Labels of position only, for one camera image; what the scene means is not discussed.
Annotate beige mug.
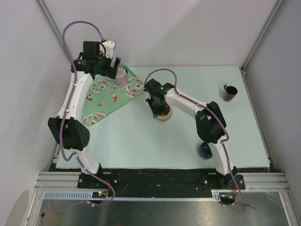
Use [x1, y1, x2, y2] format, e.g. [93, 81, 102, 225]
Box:
[156, 105, 173, 121]

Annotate blue mug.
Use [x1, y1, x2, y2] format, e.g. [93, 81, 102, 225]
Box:
[198, 142, 213, 159]

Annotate brown mug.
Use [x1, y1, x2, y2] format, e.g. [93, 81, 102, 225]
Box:
[223, 84, 238, 102]

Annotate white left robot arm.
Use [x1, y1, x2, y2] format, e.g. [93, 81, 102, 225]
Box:
[48, 40, 121, 188]

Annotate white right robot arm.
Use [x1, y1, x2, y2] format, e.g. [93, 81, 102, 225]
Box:
[144, 79, 235, 189]

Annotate pink ribbed mug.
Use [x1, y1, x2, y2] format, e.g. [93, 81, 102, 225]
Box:
[113, 68, 128, 87]

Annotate green floral tray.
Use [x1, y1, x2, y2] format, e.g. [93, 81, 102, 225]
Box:
[81, 65, 143, 126]

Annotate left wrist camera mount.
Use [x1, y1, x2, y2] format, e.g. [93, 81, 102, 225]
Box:
[100, 40, 116, 59]

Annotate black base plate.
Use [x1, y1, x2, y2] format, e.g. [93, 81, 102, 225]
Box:
[48, 167, 246, 198]

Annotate white slotted cable duct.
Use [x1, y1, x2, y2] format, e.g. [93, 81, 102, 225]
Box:
[44, 190, 221, 202]

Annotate aluminium frame rail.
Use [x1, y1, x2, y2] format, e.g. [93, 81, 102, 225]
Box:
[35, 172, 80, 190]

